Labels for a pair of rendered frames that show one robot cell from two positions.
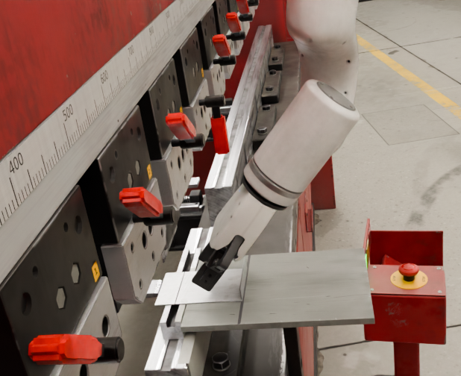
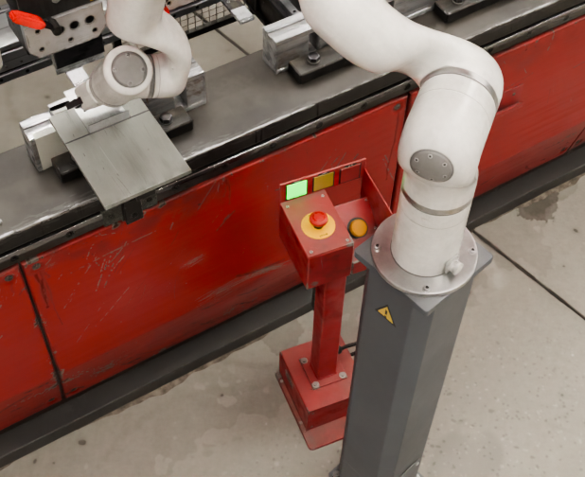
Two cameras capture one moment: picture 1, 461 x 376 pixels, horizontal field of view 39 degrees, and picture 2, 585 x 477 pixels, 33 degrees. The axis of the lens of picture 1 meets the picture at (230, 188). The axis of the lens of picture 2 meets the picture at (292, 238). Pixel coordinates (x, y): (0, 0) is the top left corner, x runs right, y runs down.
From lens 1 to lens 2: 1.55 m
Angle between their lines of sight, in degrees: 46
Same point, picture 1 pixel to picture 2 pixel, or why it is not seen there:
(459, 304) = not seen: outside the picture
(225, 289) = (98, 118)
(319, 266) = (152, 155)
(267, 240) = (262, 106)
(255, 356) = not seen: hidden behind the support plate
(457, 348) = (569, 349)
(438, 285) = (320, 248)
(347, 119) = (114, 90)
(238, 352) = not seen: hidden behind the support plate
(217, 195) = (268, 41)
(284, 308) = (93, 158)
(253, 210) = (85, 92)
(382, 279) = (307, 207)
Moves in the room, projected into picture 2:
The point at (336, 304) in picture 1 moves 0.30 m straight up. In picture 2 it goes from (111, 183) to (87, 64)
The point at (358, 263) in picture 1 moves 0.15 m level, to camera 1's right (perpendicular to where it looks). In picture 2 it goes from (167, 174) to (217, 222)
